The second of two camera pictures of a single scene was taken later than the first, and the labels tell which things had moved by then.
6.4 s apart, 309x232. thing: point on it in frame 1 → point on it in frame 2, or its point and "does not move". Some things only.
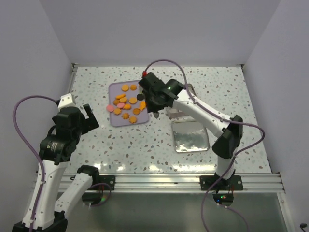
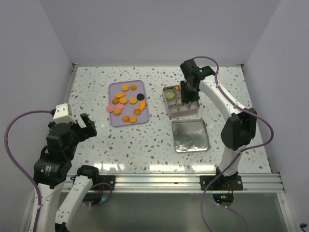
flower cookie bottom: [133, 119] does not move
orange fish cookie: [143, 105] does not move
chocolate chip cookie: [136, 111] does not move
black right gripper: [151, 108] → [186, 97]
